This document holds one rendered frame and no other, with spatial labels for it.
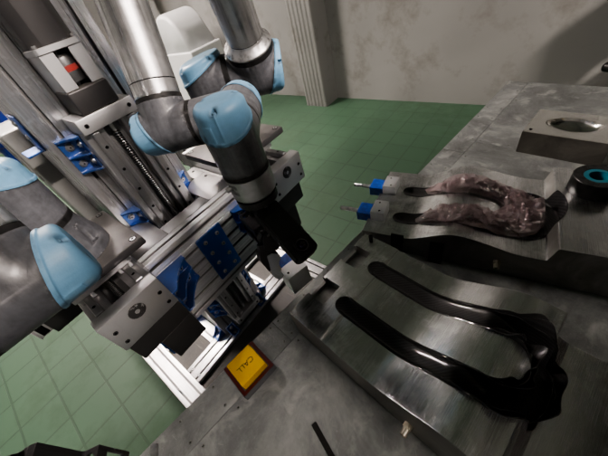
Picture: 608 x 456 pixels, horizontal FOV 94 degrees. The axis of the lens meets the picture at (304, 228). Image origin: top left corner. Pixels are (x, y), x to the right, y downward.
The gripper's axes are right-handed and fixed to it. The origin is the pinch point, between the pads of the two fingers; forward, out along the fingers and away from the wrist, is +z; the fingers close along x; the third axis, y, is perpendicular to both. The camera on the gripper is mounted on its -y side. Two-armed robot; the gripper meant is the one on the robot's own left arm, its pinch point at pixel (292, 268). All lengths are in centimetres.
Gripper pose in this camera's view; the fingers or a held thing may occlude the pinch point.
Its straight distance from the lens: 60.9
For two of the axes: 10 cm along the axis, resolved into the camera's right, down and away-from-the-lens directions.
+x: -7.7, 5.6, -3.2
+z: 2.2, 6.9, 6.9
